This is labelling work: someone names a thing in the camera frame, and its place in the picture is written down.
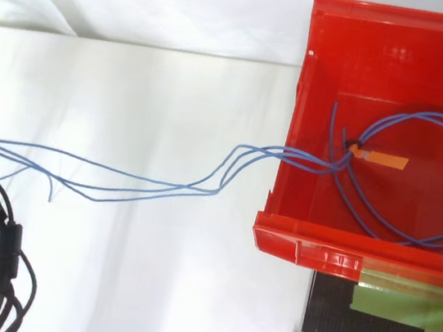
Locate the red bin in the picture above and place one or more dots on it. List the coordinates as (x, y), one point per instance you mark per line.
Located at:
(398, 83)

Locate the orange tape label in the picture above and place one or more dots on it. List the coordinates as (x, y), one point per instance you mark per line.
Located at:
(387, 160)

